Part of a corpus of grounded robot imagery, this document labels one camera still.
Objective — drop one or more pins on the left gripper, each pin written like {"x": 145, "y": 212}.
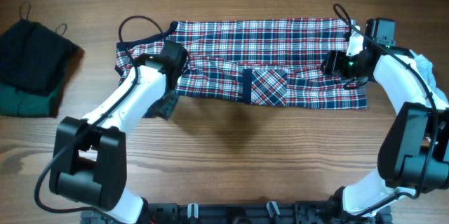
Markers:
{"x": 162, "y": 109}

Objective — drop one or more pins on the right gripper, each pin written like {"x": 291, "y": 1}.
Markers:
{"x": 332, "y": 66}

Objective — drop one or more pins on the red blue plaid garment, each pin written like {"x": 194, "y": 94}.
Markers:
{"x": 256, "y": 62}

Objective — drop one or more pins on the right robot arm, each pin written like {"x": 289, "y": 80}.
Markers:
{"x": 413, "y": 158}

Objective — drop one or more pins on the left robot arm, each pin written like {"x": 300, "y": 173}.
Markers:
{"x": 89, "y": 159}

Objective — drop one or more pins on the light blue striped garment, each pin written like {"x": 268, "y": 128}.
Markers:
{"x": 425, "y": 68}

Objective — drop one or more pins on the black folded garment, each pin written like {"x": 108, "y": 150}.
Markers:
{"x": 34, "y": 57}

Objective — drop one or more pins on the green folded garment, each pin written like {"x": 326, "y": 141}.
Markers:
{"x": 24, "y": 104}

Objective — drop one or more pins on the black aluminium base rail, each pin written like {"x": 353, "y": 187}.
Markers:
{"x": 269, "y": 213}

